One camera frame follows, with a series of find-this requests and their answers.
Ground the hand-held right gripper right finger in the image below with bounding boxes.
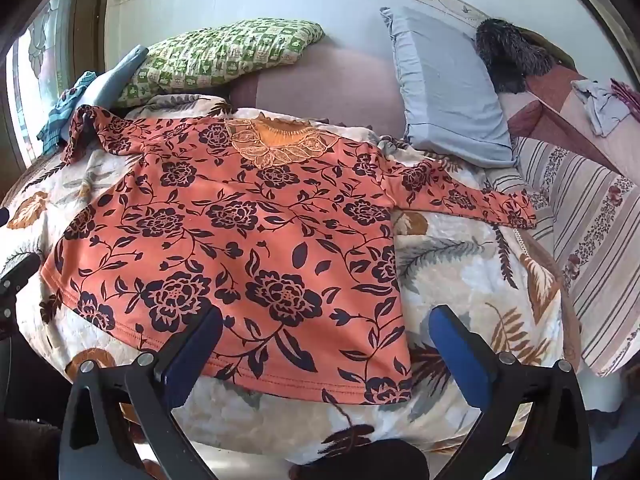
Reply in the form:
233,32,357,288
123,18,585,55
428,304,593,480

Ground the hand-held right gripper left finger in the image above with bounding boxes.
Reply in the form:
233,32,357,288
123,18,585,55
60,304,224,480

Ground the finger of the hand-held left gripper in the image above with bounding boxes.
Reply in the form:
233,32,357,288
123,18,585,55
0,252,42,321

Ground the orange floral shirt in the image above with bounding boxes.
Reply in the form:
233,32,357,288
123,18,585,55
40,105,538,406

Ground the leaf print blanket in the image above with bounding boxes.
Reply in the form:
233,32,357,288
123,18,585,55
0,92,583,466

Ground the teal checked cloth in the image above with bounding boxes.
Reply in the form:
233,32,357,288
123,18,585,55
36,71,98,153

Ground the striped floral sheet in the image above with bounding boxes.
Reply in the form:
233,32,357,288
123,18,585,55
482,135,640,378

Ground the light blue cloth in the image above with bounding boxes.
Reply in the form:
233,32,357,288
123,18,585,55
80,45,150,111

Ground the patterned glass window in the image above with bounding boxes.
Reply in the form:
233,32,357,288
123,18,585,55
10,0,76,171

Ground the pink brown quilt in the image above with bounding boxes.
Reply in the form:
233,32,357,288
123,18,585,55
500,30,640,176

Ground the blue-grey pillow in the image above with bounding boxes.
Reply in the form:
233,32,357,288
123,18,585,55
380,6,518,168

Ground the small grey-blue cloth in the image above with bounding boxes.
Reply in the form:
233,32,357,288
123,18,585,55
571,78,633,136

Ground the green patterned pillow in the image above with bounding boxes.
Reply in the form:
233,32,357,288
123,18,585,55
112,18,326,108

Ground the pink bed sheet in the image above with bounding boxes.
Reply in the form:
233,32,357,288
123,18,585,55
227,35,408,136

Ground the dark furry cloth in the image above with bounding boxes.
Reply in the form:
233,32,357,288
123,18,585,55
475,18,556,95

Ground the maroon cloth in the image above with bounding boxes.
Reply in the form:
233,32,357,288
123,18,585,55
610,78,640,121

